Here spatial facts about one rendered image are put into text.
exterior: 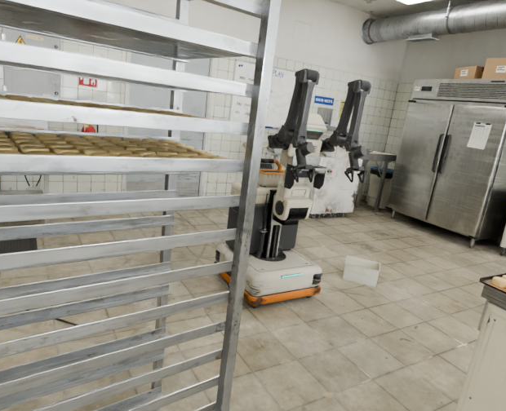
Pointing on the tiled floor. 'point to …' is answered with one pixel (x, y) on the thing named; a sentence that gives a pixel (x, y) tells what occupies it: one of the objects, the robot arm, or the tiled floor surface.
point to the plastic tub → (361, 271)
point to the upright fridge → (462, 155)
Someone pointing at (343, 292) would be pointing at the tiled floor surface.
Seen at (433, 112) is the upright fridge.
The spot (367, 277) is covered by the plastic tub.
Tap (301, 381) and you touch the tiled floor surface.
